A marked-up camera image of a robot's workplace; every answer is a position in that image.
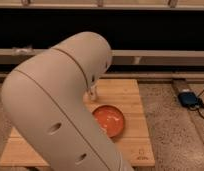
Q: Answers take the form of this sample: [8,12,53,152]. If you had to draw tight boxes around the blue power adapter box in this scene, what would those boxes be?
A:
[178,89,198,107]

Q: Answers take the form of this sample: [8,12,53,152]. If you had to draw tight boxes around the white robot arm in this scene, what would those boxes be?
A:
[1,32,133,171]

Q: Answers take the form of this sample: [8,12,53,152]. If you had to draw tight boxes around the small clear bottle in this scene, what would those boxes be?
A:
[87,86,97,101]

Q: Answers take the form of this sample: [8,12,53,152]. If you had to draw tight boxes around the black cable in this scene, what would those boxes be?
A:
[189,83,204,120]

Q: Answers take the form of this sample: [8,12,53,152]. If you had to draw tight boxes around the long wooden bench rail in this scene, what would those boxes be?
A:
[0,48,204,66]

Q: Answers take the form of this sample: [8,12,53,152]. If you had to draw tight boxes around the orange bowl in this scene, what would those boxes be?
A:
[93,105,125,138]

